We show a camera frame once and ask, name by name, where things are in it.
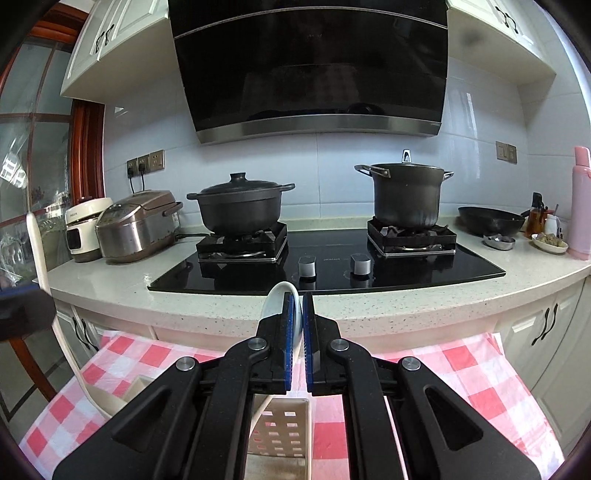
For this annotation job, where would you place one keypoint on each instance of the white perforated utensil holder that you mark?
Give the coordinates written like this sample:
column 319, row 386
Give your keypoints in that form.
column 281, row 434

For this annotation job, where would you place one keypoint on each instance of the black burner grate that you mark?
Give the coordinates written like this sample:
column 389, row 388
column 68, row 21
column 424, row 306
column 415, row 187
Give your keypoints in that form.
column 443, row 240
column 277, row 240

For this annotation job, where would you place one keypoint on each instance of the stock pot lid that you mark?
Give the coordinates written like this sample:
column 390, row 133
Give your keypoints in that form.
column 406, row 164

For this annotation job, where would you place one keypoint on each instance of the black glass gas cooktop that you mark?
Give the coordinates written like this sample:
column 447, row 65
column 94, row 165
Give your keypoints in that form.
column 415, row 272

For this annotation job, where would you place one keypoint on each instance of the tall dark stock pot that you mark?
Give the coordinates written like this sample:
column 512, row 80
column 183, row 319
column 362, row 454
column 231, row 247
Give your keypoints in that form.
column 406, row 198

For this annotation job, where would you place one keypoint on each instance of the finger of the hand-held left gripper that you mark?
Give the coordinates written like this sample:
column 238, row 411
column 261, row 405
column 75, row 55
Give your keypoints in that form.
column 27, row 314

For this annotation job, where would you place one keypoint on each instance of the white lower cabinet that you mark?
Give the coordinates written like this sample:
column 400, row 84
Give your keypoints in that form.
column 115, row 325
column 554, row 360

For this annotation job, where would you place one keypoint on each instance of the silver stove knob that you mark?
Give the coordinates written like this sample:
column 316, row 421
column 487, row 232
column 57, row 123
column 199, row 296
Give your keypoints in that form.
column 306, row 267
column 360, row 265

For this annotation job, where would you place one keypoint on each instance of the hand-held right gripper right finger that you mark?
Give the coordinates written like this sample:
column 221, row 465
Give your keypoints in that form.
column 308, row 341

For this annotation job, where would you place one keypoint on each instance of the silver rice cooker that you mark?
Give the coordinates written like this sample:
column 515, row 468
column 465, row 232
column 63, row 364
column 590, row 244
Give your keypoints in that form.
column 134, row 226

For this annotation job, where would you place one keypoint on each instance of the small white jar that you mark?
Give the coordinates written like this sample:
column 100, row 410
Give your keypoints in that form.
column 551, row 226

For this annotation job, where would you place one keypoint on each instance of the wall socket panel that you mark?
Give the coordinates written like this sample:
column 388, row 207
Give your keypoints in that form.
column 153, row 160

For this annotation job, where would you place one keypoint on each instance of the pink thermos bottle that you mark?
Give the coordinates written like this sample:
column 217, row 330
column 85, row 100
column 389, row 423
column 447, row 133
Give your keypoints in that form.
column 579, row 207

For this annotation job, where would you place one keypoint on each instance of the oil bottle with black cap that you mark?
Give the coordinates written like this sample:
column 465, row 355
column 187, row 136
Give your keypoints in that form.
column 535, row 219

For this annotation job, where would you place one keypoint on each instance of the small steel bowl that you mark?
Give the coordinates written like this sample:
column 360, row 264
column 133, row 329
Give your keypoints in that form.
column 498, row 243

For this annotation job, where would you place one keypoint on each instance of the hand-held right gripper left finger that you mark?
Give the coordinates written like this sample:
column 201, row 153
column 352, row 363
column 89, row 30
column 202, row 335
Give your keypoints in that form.
column 290, row 332

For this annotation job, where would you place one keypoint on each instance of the white cabinet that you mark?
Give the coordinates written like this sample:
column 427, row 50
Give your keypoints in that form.
column 120, row 46
column 554, row 360
column 498, row 32
column 115, row 325

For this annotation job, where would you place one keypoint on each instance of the glass door with wooden frame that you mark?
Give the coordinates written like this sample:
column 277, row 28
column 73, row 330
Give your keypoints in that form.
column 87, row 138

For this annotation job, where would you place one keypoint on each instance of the wall switch panel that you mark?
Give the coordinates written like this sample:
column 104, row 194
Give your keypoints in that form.
column 506, row 152

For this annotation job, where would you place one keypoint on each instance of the black wok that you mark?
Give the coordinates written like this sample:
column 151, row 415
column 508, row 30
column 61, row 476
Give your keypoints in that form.
column 489, row 220

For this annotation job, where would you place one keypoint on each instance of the black casserole lid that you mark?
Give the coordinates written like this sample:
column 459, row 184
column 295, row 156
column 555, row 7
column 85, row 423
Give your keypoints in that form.
column 240, row 184

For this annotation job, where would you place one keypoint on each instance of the white upper cabinet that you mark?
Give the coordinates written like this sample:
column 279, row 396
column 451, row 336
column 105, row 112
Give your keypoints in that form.
column 498, row 32
column 120, row 46

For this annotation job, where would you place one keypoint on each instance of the plate with food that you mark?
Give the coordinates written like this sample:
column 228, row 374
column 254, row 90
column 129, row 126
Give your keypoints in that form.
column 549, row 243

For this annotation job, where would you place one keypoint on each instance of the white ceramic spoon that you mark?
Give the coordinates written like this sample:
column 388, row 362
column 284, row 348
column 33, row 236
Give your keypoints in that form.
column 276, row 297

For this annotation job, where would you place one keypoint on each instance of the black casserole pot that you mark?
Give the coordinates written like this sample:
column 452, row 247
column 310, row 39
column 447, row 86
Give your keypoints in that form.
column 240, row 212

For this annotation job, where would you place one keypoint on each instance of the white rice cooker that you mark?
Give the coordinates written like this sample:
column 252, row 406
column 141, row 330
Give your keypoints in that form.
column 83, row 221

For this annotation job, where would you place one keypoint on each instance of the red checkered tablecloth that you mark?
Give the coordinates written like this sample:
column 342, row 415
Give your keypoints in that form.
column 461, row 369

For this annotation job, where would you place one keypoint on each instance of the black range hood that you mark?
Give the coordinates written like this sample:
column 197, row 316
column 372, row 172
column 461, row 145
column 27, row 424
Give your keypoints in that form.
column 304, row 69

